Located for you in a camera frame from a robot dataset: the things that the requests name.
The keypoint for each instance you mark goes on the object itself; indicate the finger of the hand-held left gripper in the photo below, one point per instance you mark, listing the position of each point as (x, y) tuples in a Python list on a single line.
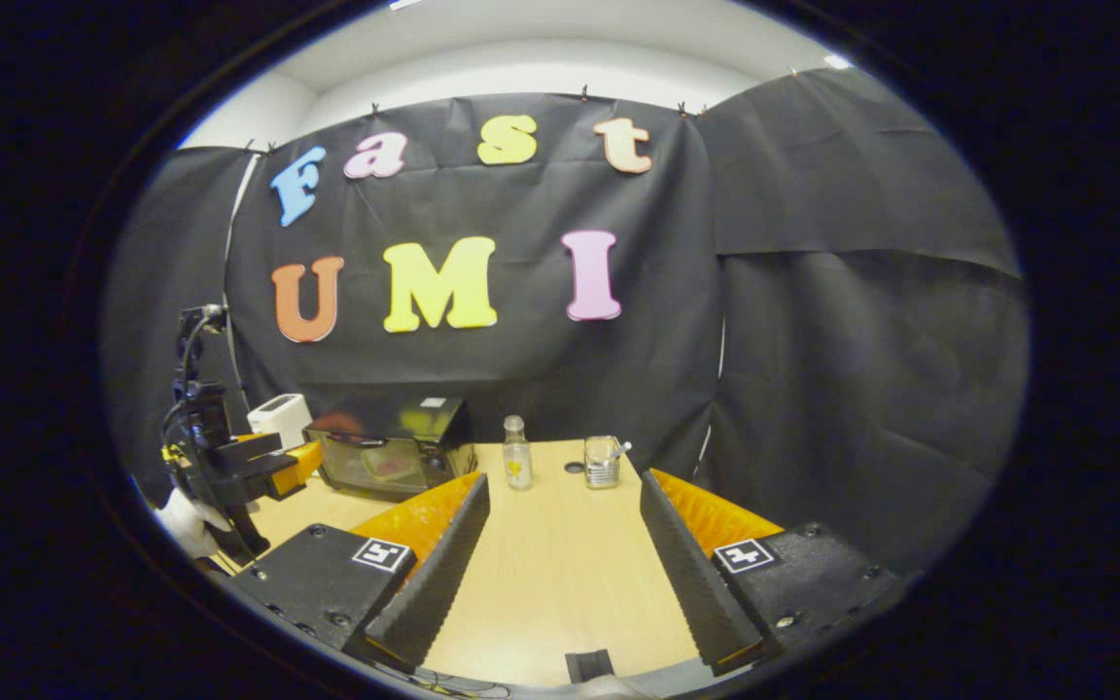
[(249, 445), (273, 472)]

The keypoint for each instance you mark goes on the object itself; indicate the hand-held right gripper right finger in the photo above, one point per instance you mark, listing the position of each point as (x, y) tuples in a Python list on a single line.
[(696, 583)]

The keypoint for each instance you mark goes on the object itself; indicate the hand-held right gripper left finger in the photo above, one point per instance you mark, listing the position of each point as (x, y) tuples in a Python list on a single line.
[(434, 583)]

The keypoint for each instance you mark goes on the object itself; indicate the light green square plate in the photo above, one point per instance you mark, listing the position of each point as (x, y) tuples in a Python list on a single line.
[(370, 474)]

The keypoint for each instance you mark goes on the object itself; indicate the pink doughnut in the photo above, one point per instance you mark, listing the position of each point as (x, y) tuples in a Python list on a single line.
[(390, 465)]

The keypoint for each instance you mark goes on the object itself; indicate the black electric oven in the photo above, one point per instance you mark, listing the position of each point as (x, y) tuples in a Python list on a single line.
[(395, 423)]

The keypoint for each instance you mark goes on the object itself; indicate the white toaster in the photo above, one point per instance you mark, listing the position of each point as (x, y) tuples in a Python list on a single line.
[(278, 413)]

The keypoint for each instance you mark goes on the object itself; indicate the clear glass bottle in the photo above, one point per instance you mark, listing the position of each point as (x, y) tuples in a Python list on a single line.
[(517, 462)]

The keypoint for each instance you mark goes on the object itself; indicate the small ceiling light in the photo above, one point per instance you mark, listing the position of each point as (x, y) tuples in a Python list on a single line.
[(838, 61)]

